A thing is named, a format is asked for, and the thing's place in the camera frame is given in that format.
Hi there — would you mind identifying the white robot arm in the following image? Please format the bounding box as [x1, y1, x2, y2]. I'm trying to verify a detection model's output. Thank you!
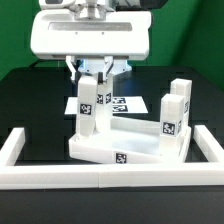
[30, 0, 168, 83]

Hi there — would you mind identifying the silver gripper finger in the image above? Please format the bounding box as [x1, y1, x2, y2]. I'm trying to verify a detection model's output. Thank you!
[65, 56, 78, 82]
[98, 56, 114, 83]

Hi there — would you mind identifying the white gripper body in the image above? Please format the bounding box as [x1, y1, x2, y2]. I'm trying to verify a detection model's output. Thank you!
[30, 9, 152, 60]

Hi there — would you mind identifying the white desk top tray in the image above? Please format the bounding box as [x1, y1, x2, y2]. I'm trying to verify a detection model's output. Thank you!
[69, 116, 191, 164]

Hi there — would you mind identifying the white U-shaped obstacle fence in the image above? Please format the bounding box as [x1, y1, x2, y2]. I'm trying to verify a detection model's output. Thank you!
[0, 125, 224, 190]

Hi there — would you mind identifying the fiducial marker base sheet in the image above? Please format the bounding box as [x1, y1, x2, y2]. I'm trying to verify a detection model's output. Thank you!
[64, 96, 148, 115]

